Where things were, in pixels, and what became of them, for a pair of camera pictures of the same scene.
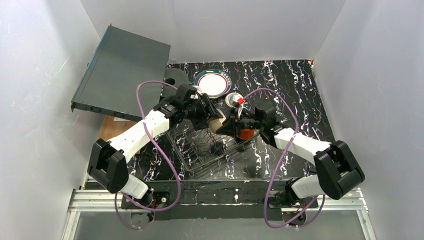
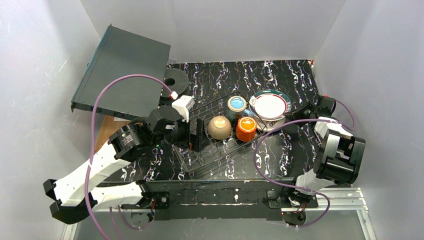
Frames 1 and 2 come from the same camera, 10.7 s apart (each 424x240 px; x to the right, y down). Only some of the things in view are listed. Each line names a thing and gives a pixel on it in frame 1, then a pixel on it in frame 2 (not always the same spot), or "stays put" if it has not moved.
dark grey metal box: [120, 61] stays put
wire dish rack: [195, 145] stays put
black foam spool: [173, 78] stays put
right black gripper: [237, 120] to [305, 112]
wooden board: [110, 125] stays put
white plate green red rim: [212, 83] to [270, 104]
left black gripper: [205, 108] to [191, 135]
